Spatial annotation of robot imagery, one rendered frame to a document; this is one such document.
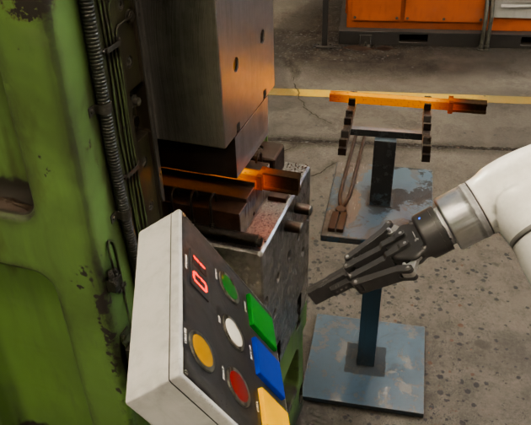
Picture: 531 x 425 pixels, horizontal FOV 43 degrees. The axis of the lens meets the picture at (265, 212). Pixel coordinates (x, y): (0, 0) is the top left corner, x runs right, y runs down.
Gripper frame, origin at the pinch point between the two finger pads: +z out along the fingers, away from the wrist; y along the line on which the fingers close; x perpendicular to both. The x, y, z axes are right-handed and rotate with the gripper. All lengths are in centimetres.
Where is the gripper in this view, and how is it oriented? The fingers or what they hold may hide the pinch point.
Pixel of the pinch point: (329, 286)
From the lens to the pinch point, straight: 108.1
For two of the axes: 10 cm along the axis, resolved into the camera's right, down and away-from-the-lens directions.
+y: -1.1, -5.7, 8.2
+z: -8.5, 4.8, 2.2
